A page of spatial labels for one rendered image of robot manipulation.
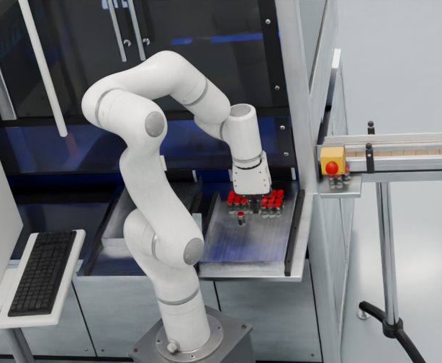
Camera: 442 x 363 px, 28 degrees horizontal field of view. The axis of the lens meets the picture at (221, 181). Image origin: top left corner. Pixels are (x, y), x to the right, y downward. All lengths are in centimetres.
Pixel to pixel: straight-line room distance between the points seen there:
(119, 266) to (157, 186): 70
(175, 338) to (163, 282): 19
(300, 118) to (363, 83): 253
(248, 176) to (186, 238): 34
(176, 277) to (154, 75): 56
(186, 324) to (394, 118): 275
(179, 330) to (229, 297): 88
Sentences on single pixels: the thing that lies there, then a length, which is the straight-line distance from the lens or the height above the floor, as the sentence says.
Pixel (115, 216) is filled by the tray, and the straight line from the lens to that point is 301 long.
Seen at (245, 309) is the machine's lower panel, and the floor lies 36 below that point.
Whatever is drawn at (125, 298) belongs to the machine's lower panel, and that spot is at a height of 41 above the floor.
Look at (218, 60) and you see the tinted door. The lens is 274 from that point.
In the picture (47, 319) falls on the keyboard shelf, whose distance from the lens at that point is 284.
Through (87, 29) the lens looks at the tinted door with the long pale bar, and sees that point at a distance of 280.
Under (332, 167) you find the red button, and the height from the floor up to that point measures 101.
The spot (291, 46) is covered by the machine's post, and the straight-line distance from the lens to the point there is 267.
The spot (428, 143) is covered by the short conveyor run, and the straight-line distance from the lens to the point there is 298.
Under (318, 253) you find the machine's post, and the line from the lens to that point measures 311.
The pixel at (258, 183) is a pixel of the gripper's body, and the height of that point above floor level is 120.
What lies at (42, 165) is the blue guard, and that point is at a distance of 313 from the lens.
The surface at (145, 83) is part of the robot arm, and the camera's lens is 211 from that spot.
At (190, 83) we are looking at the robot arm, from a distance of 215.
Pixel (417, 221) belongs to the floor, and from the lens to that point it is 422.
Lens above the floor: 263
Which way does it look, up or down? 35 degrees down
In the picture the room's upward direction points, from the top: 11 degrees counter-clockwise
